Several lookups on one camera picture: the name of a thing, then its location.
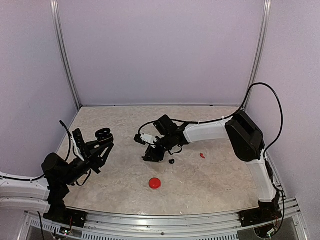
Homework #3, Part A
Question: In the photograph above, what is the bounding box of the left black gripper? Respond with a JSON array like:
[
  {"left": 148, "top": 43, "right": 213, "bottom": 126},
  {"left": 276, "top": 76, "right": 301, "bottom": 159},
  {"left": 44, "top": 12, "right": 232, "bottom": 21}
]
[{"left": 61, "top": 137, "right": 113, "bottom": 186}]

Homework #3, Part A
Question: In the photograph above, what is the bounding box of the glossy black earbud case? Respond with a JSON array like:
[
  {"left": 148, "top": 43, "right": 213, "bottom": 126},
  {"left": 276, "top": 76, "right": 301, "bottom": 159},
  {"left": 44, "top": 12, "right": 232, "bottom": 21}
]
[{"left": 95, "top": 127, "right": 114, "bottom": 142}]

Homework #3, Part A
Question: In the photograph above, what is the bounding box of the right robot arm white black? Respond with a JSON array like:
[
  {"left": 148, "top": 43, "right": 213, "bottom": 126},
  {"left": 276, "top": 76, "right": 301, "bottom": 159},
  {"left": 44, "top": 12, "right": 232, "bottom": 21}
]
[{"left": 134, "top": 106, "right": 284, "bottom": 222}]

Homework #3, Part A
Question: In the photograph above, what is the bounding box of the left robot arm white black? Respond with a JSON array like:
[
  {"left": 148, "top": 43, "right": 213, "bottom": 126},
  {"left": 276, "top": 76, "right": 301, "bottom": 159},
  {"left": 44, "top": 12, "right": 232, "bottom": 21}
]
[{"left": 0, "top": 128, "right": 114, "bottom": 227}]

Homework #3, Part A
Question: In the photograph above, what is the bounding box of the red round charging case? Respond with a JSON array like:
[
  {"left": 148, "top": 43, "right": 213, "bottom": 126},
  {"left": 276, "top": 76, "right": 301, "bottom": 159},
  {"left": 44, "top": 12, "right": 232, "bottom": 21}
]
[{"left": 148, "top": 177, "right": 162, "bottom": 190}]

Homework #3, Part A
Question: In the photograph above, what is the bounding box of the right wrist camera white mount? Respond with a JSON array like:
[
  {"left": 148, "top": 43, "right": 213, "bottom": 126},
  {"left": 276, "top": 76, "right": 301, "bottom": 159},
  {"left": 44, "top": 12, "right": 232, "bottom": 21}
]
[{"left": 133, "top": 133, "right": 158, "bottom": 146}]

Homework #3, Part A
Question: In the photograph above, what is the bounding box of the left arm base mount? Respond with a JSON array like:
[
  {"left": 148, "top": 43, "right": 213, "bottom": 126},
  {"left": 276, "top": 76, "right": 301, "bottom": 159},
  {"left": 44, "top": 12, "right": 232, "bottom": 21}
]
[{"left": 43, "top": 197, "right": 88, "bottom": 228}]

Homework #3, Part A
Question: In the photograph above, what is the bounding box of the aluminium front rail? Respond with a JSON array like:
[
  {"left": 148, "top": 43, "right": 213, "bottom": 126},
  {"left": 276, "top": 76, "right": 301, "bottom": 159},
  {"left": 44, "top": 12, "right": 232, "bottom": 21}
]
[{"left": 17, "top": 198, "right": 308, "bottom": 240}]

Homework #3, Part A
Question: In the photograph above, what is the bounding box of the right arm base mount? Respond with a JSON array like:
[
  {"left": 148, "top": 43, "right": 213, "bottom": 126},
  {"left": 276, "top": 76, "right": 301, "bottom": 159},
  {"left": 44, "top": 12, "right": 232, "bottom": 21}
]
[{"left": 238, "top": 191, "right": 285, "bottom": 240}]

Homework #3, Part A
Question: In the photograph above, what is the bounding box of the left aluminium corner post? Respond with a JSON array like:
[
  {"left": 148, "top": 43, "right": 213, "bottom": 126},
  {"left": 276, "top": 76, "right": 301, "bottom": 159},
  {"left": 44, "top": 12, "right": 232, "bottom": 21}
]
[{"left": 50, "top": 0, "right": 82, "bottom": 111}]

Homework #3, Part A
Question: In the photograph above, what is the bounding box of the aluminium corner post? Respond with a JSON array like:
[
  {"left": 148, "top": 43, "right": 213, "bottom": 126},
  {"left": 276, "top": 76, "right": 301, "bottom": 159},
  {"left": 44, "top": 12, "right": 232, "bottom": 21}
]
[
  {"left": 243, "top": 0, "right": 272, "bottom": 109},
  {"left": 50, "top": 0, "right": 82, "bottom": 111}
]

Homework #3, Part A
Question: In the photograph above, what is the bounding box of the right aluminium corner post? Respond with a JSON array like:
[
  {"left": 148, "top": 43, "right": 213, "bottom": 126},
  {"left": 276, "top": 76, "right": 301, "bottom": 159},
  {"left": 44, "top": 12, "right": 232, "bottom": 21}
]
[{"left": 243, "top": 0, "right": 272, "bottom": 109}]

